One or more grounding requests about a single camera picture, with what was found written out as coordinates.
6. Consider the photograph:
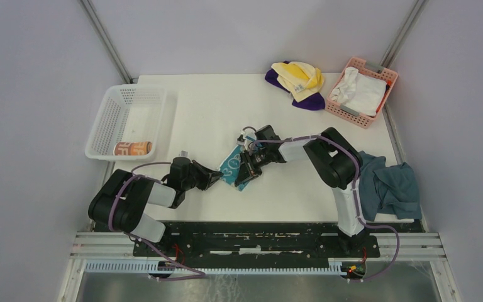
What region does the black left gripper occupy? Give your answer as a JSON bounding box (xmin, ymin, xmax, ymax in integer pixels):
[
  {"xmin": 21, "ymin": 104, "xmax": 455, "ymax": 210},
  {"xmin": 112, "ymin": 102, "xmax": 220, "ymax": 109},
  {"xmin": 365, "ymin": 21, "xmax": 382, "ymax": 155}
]
[{"xmin": 182, "ymin": 160, "xmax": 223, "ymax": 191}]

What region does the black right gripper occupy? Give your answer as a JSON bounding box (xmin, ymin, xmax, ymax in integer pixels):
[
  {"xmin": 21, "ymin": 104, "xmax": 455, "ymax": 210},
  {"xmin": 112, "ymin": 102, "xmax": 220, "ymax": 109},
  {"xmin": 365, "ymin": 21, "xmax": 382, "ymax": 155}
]
[{"xmin": 235, "ymin": 146, "xmax": 272, "ymax": 186}]

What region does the teal bunny pattern towel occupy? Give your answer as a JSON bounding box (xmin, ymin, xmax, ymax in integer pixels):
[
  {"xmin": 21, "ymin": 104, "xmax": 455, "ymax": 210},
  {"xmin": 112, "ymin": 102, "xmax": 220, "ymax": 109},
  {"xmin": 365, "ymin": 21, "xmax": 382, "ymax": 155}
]
[{"xmin": 219, "ymin": 145, "xmax": 247, "ymax": 192}]

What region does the cream rabbit text towel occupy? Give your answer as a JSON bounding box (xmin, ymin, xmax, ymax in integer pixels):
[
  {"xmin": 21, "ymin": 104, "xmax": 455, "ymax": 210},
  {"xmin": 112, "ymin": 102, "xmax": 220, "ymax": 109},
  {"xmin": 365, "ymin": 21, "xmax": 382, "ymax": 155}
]
[{"xmin": 113, "ymin": 141, "xmax": 153, "ymax": 156}]

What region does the white plastic basket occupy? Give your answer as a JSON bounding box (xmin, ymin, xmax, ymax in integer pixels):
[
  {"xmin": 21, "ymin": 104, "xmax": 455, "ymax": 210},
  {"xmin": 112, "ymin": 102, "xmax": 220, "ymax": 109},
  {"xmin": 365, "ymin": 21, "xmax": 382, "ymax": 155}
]
[{"xmin": 84, "ymin": 84, "xmax": 167, "ymax": 161}]

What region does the yellow cloth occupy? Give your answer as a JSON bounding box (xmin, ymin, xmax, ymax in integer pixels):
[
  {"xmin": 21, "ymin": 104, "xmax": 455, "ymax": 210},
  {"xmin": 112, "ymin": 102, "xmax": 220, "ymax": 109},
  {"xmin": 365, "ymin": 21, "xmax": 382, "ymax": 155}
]
[{"xmin": 271, "ymin": 61, "xmax": 325, "ymax": 103}]

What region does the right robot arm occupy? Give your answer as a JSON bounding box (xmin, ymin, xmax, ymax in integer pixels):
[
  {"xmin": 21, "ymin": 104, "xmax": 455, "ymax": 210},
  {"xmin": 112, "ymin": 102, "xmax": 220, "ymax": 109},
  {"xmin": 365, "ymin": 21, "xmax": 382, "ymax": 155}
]
[{"xmin": 233, "ymin": 125, "xmax": 367, "ymax": 257}]

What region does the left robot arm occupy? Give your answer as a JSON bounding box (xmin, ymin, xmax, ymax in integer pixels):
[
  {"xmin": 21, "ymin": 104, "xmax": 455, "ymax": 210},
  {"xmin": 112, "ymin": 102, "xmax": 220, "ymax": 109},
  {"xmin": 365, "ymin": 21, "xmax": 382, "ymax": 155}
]
[{"xmin": 88, "ymin": 156, "xmax": 223, "ymax": 256}]

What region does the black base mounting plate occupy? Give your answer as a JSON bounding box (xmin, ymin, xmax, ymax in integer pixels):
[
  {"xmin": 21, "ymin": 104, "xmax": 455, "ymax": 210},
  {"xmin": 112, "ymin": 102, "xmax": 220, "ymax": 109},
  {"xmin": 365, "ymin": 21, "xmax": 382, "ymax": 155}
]
[{"xmin": 154, "ymin": 221, "xmax": 396, "ymax": 269}]

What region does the purple cloth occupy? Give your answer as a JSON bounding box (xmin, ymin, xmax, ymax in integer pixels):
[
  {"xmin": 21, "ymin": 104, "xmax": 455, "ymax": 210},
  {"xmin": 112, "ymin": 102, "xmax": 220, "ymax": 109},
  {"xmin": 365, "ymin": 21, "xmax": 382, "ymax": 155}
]
[{"xmin": 265, "ymin": 61, "xmax": 326, "ymax": 111}]

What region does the pink plastic basket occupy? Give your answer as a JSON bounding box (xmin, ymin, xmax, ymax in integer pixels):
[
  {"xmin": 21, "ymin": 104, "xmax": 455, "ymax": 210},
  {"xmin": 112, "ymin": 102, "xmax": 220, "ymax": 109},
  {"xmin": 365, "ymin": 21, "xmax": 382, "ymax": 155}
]
[{"xmin": 325, "ymin": 57, "xmax": 398, "ymax": 129}]

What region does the white cloth in basket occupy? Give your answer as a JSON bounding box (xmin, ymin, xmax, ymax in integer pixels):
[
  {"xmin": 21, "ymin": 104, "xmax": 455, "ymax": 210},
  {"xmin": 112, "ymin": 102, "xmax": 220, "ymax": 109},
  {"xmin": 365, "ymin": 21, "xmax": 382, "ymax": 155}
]
[{"xmin": 330, "ymin": 67, "xmax": 387, "ymax": 116}]

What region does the dark teal cloth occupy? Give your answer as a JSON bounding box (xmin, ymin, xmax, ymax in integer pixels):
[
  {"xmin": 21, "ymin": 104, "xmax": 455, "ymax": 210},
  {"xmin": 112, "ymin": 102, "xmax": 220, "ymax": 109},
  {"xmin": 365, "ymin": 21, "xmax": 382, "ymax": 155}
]
[{"xmin": 358, "ymin": 151, "xmax": 422, "ymax": 221}]

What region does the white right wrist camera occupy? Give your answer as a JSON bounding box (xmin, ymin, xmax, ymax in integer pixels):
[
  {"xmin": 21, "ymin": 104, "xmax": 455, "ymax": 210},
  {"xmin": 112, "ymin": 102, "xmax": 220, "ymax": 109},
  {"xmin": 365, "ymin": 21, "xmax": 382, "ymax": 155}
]
[{"xmin": 236, "ymin": 131, "xmax": 255, "ymax": 151}]

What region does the white toothed cable rail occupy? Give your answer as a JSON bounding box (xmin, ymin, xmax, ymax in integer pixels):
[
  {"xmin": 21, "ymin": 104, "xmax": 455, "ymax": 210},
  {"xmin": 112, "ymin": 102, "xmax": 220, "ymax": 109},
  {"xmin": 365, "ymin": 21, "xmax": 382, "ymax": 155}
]
[{"xmin": 84, "ymin": 259, "xmax": 346, "ymax": 276}]

